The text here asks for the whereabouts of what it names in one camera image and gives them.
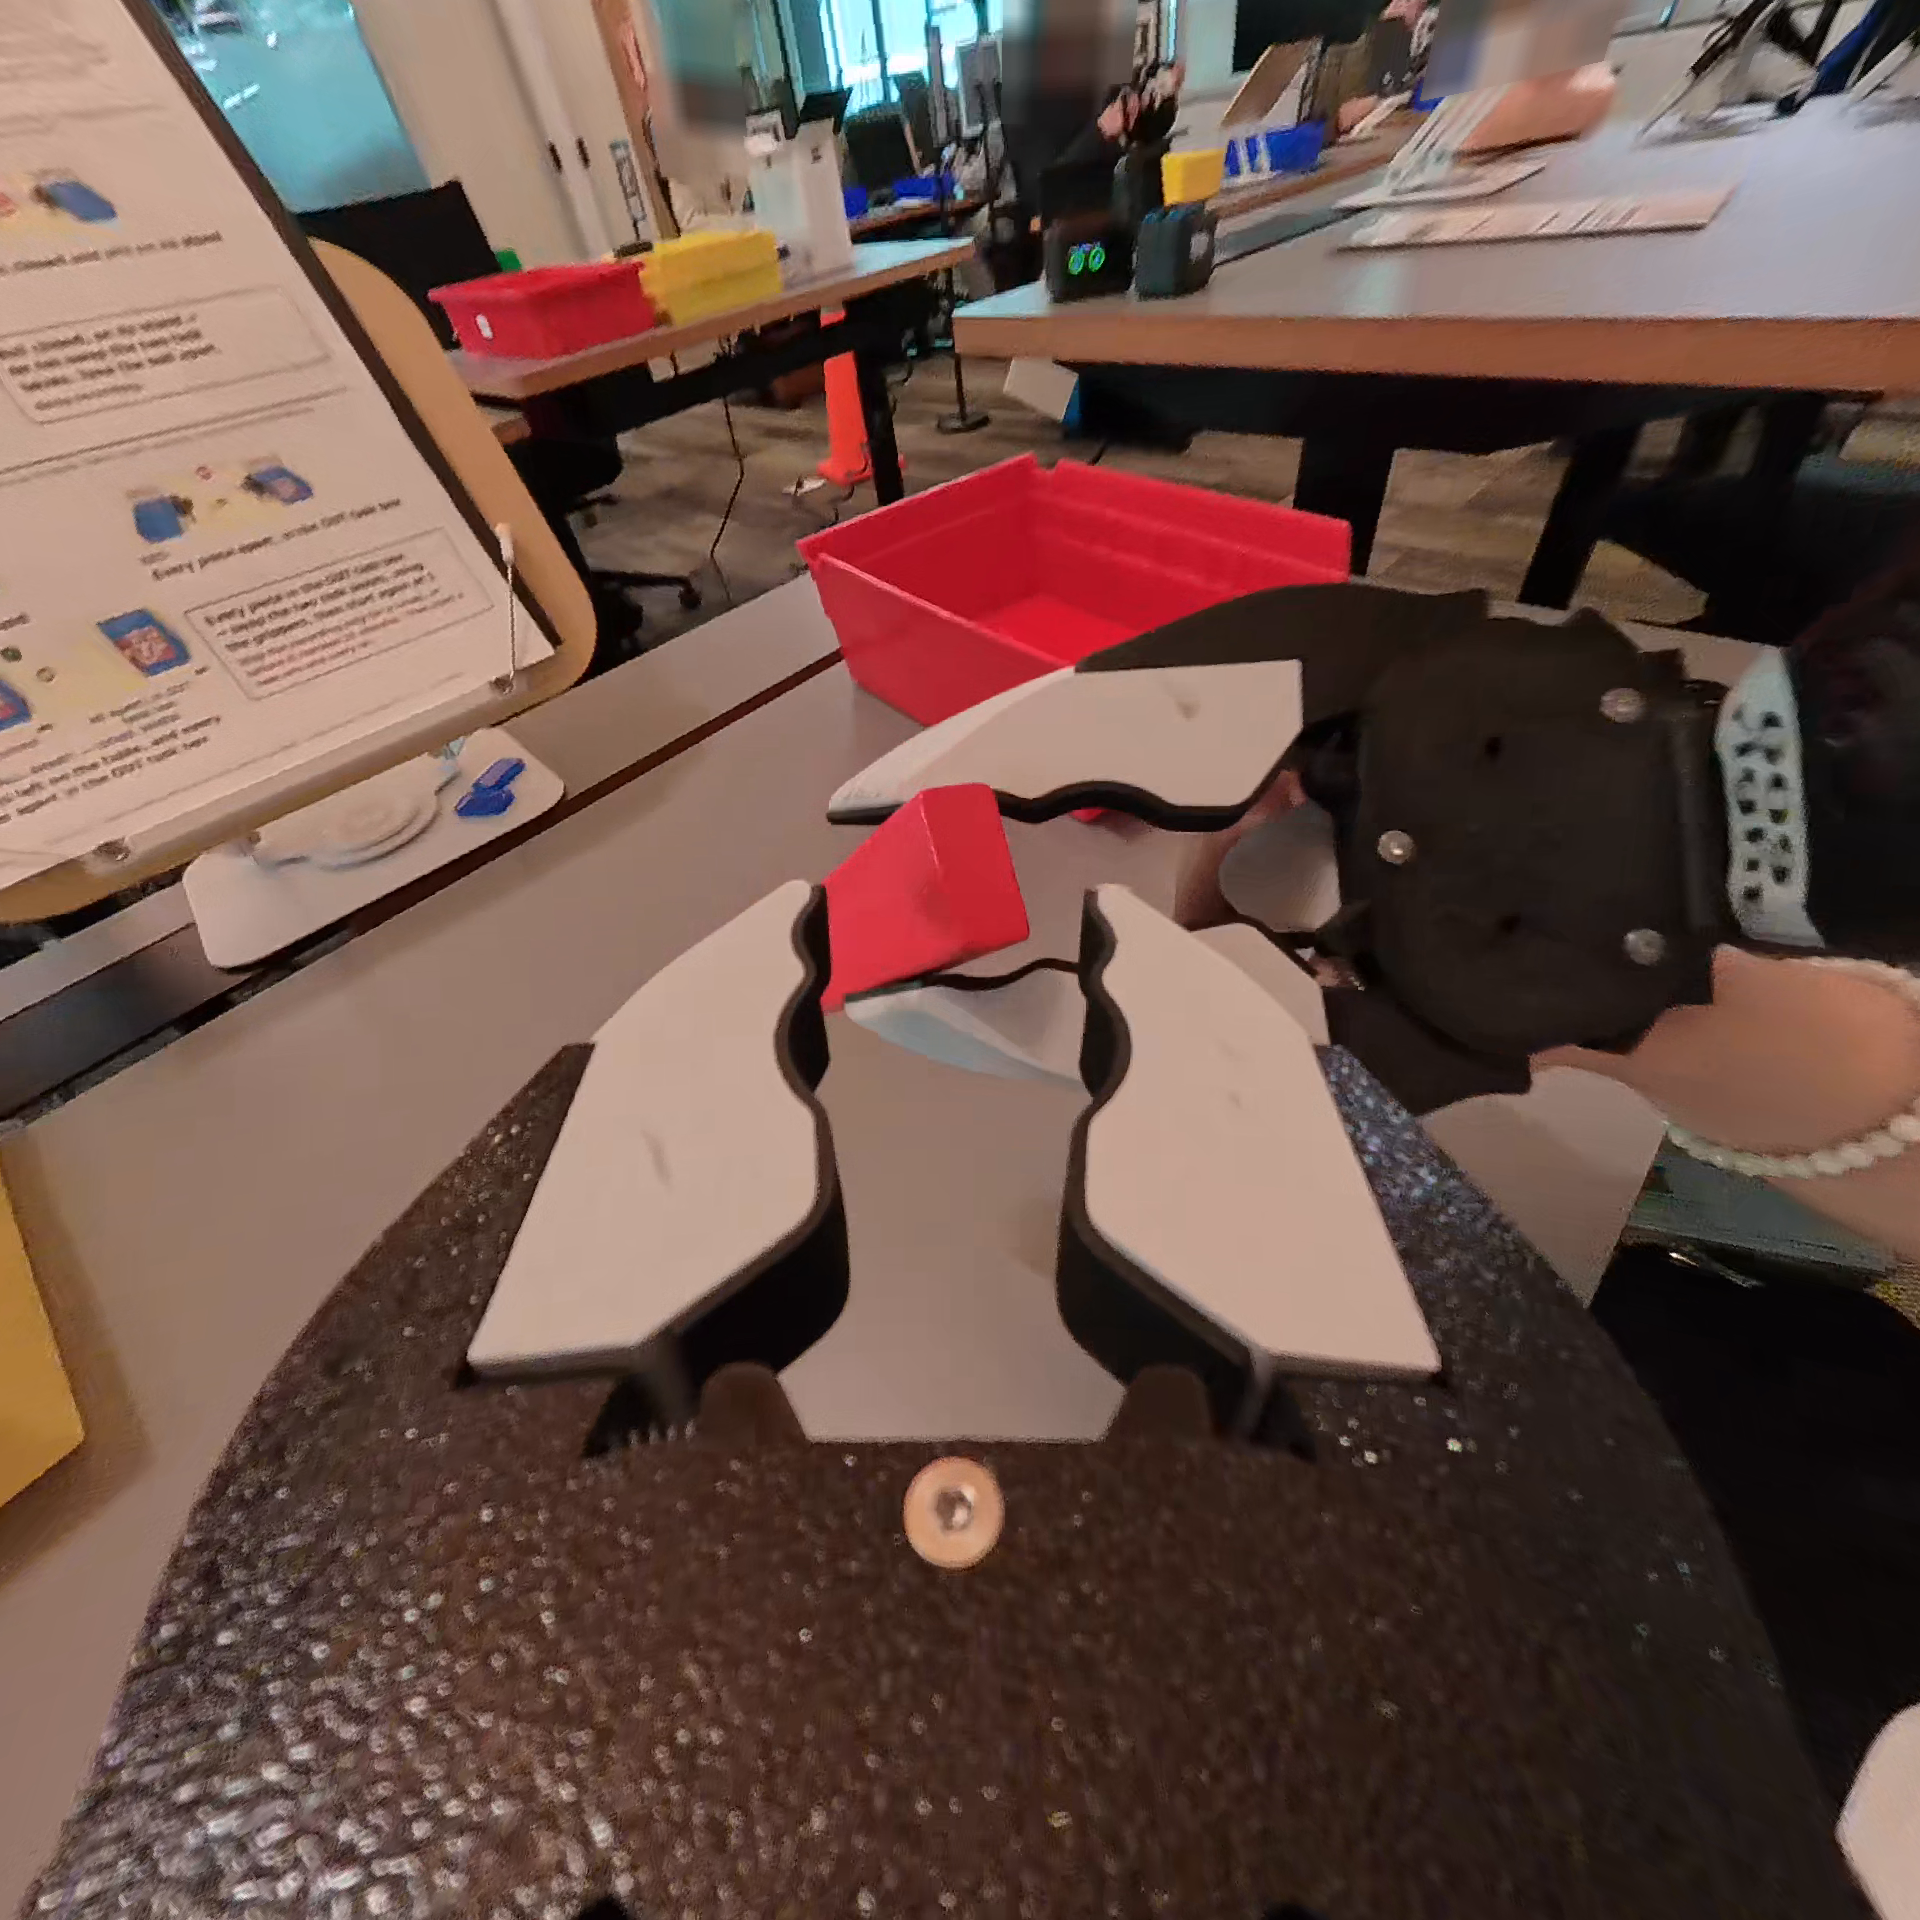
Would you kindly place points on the person's right hand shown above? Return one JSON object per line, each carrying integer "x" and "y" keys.
{"x": 1650, "y": 1074}

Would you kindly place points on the small yellow storage bin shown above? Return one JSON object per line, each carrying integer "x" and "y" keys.
{"x": 714, "y": 277}

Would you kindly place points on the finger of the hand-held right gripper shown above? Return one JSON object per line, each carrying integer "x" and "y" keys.
{"x": 1125, "y": 727}
{"x": 990, "y": 1034}

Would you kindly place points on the yellow plastic bin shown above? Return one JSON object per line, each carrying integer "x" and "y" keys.
{"x": 30, "y": 1352}

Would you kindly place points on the white container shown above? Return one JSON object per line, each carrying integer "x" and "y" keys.
{"x": 804, "y": 197}

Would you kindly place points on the red plastic bin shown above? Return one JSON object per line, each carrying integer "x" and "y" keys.
{"x": 974, "y": 601}

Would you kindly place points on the orange traffic cone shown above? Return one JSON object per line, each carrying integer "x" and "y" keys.
{"x": 849, "y": 407}

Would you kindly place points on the small yellow box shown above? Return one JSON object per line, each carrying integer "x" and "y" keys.
{"x": 1192, "y": 177}

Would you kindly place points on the person's white shirt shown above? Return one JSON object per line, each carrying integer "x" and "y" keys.
{"x": 1887, "y": 1816}

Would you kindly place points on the black device green lights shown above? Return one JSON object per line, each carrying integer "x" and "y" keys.
{"x": 1088, "y": 264}

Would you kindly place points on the red rectangular block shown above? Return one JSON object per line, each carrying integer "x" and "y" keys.
{"x": 930, "y": 884}

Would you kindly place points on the white box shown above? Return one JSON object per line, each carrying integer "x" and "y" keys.
{"x": 1035, "y": 394}

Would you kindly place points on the person's black trousers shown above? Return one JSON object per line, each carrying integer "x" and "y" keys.
{"x": 1770, "y": 1499}

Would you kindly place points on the small red storage bin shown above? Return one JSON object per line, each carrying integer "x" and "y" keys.
{"x": 540, "y": 309}

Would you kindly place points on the blue plastic clip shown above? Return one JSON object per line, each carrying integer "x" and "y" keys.
{"x": 487, "y": 787}

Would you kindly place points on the row of blue bins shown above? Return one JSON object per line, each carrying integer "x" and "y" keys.
{"x": 1275, "y": 152}

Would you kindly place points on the person's right forearm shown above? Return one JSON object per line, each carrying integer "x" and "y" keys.
{"x": 1862, "y": 1051}

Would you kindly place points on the printed instruction sheet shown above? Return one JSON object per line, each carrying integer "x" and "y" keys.
{"x": 179, "y": 451}

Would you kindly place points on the paper strips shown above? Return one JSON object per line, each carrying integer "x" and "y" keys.
{"x": 1529, "y": 222}

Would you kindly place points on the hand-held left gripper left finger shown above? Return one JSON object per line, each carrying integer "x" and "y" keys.
{"x": 660, "y": 1171}

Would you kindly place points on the dark blue device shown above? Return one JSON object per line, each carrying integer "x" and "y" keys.
{"x": 1177, "y": 248}

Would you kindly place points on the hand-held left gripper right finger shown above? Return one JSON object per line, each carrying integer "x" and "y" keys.
{"x": 1244, "y": 1171}

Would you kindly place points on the white base board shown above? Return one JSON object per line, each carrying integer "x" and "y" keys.
{"x": 242, "y": 915}

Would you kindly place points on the black office chair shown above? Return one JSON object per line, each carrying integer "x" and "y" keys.
{"x": 405, "y": 248}

